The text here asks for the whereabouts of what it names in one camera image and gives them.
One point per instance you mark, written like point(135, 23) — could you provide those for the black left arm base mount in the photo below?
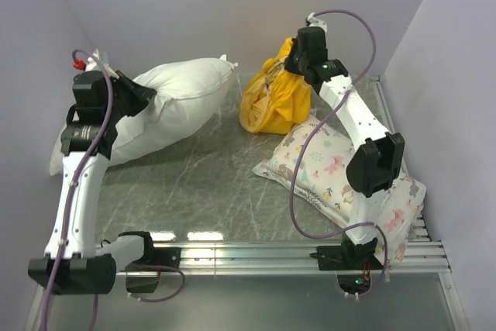
point(154, 259)

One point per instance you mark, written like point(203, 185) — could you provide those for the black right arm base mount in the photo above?
point(362, 271)

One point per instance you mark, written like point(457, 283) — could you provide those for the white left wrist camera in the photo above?
point(89, 63)

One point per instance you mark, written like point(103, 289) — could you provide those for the aluminium rail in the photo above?
point(288, 258)
point(419, 232)

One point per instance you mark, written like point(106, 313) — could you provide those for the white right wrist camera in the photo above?
point(312, 20)

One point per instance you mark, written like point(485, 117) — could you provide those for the floral print white pillow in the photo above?
point(322, 182)

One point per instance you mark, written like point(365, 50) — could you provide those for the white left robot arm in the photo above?
point(72, 264)

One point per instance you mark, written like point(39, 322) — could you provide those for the aluminium front rail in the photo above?
point(288, 258)

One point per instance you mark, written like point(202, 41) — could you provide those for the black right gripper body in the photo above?
point(294, 62)

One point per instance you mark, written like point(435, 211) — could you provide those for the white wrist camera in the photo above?
point(312, 20)
point(89, 63)

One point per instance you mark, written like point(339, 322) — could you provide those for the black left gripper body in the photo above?
point(128, 101)

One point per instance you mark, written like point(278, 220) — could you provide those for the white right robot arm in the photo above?
point(378, 153)

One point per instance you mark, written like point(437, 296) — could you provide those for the yellow cartoon print pillowcase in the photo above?
point(275, 100)

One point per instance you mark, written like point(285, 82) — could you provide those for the aluminium right side rail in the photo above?
point(419, 232)

